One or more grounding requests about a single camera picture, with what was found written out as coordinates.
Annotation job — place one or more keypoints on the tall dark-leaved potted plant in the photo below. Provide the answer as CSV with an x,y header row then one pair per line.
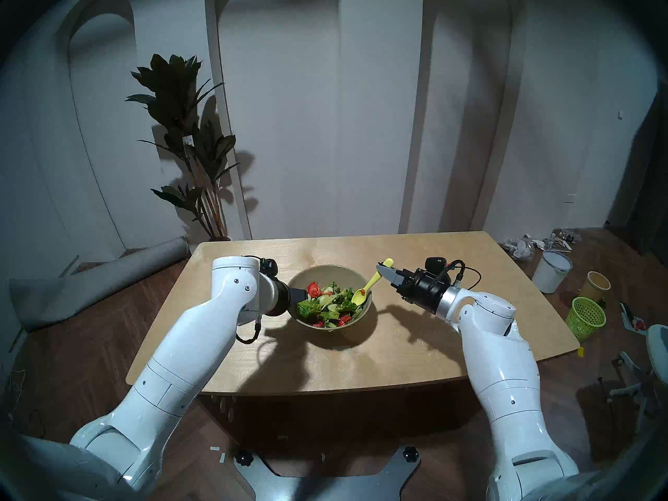
x,y
175,98

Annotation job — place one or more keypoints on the mixed green salad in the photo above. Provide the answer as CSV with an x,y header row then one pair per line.
x,y
329,307

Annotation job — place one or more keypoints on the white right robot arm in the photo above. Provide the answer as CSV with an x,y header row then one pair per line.
x,y
501,359

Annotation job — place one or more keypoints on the white packet with red print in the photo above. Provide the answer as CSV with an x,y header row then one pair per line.
x,y
632,320

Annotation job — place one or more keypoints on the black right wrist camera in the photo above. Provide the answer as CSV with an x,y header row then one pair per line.
x,y
436,264

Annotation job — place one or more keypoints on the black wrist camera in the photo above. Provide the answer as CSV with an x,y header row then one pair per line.
x,y
269,266
436,264

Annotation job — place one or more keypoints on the tan paper cup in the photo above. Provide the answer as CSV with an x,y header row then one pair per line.
x,y
594,287

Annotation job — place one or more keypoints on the pile of white trash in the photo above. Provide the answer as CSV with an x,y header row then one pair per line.
x,y
527,244

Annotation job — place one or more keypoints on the white office chair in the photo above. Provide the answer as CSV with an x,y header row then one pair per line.
x,y
656,348

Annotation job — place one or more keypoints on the yellow-green plastic spoon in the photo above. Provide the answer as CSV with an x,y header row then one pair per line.
x,y
360,295

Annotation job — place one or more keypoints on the beige salad bowl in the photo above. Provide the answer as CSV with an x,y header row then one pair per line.
x,y
334,272

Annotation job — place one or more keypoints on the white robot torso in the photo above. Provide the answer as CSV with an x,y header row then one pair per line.
x,y
616,484

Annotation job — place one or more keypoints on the rolled grey mat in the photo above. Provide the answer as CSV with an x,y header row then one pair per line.
x,y
99,283

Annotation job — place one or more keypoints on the white plant label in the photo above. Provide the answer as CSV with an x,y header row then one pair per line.
x,y
188,140

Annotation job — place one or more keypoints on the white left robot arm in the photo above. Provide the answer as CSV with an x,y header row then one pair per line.
x,y
193,343

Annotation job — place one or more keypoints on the dark grey door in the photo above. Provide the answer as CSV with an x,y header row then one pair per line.
x,y
649,181

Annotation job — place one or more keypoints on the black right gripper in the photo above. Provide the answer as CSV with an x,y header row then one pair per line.
x,y
425,291

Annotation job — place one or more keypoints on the green plastic basket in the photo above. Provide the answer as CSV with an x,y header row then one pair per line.
x,y
585,318

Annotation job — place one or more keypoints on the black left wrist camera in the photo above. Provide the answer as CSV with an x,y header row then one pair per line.
x,y
269,266

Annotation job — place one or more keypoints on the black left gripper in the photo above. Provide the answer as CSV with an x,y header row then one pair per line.
x,y
284,299

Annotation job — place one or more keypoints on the white bucket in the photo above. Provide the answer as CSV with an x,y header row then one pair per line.
x,y
550,273

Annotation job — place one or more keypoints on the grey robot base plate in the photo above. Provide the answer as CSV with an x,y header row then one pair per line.
x,y
323,487

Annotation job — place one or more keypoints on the black round knob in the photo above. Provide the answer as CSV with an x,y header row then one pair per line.
x,y
243,458
410,454

